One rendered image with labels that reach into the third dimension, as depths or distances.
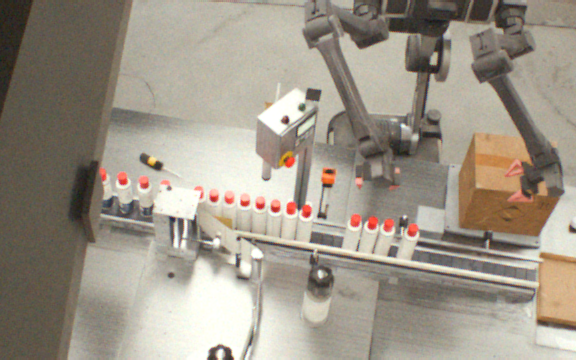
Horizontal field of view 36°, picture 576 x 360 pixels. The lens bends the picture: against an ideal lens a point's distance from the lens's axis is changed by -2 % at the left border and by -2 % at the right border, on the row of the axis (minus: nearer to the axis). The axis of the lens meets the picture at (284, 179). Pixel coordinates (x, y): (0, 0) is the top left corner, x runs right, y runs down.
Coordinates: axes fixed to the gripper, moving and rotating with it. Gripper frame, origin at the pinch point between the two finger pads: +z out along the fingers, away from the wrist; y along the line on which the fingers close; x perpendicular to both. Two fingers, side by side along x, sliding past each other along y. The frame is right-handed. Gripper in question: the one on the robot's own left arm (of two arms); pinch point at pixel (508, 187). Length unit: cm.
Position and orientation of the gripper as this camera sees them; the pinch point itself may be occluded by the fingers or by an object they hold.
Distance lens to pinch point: 309.3
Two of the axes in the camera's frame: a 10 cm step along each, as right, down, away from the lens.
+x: 7.4, 3.8, 5.6
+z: -6.7, 3.9, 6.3
